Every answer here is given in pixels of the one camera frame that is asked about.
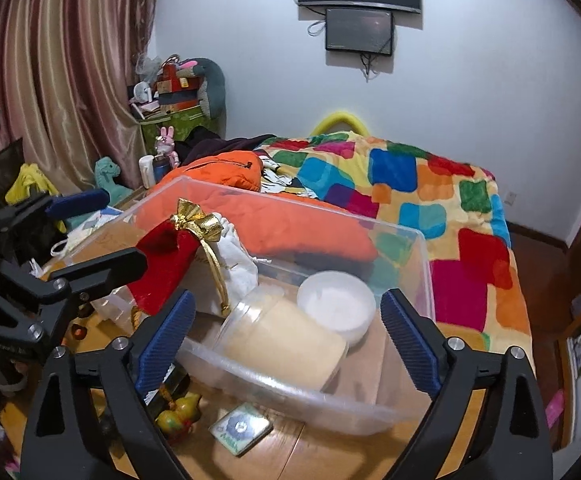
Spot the gourd charm with gold cord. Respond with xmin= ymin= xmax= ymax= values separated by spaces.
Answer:
xmin=130 ymin=238 xmax=234 ymax=443

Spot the red velvet pouch gold trim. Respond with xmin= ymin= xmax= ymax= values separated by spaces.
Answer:
xmin=128 ymin=198 xmax=230 ymax=315

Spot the green mahjong tile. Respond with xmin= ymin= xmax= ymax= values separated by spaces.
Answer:
xmin=209 ymin=403 xmax=273 ymax=457

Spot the white drawstring cloth pouch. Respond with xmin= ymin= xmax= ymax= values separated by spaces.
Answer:
xmin=183 ymin=212 xmax=259 ymax=318

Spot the beige cylindrical container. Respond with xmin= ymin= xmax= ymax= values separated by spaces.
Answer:
xmin=213 ymin=284 xmax=348 ymax=390

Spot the white round plastic jar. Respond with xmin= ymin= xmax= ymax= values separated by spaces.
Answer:
xmin=297 ymin=271 xmax=376 ymax=348

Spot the yellow cloth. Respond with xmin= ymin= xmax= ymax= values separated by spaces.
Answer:
xmin=5 ymin=164 xmax=59 ymax=205

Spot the teal dinosaur plush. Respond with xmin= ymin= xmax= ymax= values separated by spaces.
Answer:
xmin=94 ymin=156 xmax=133 ymax=206

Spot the white cup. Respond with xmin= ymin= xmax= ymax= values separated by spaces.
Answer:
xmin=138 ymin=155 xmax=156 ymax=190

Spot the pink bunny figure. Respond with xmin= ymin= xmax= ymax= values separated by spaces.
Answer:
xmin=155 ymin=126 xmax=180 ymax=168

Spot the pink satin curtain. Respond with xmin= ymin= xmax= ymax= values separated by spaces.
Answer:
xmin=0 ymin=0 xmax=156 ymax=194

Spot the green box stack of toys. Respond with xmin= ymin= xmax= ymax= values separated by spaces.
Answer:
xmin=130 ymin=54 xmax=224 ymax=154

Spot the orange puffer jacket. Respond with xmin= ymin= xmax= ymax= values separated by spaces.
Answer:
xmin=138 ymin=151 xmax=379 ymax=263

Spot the clear plastic storage bin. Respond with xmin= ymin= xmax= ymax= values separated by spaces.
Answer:
xmin=44 ymin=174 xmax=437 ymax=437

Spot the grey shark plush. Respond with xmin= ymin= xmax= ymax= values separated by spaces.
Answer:
xmin=192 ymin=58 xmax=225 ymax=120

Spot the colourful patchwork blanket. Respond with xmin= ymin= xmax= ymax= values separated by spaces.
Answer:
xmin=258 ymin=131 xmax=533 ymax=352

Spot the small wall monitor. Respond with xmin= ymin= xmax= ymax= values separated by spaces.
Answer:
xmin=325 ymin=8 xmax=395 ymax=56

